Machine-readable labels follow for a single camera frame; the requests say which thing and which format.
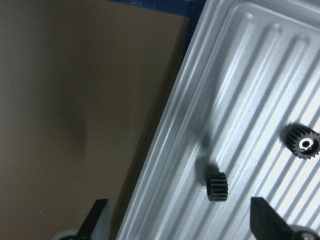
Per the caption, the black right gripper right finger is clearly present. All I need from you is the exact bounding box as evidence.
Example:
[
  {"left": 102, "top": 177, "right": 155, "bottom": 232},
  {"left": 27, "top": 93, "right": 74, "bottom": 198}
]
[{"left": 250, "top": 197, "right": 294, "bottom": 240}]

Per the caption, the silver ribbed metal tray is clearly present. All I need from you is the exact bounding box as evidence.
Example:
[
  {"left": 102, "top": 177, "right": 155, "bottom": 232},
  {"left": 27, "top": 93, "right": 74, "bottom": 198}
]
[{"left": 116, "top": 0, "right": 320, "bottom": 240}]

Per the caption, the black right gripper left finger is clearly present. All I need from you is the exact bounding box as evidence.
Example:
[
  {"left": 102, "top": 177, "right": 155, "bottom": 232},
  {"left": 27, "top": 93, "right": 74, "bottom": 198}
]
[{"left": 75, "top": 199, "right": 109, "bottom": 240}]

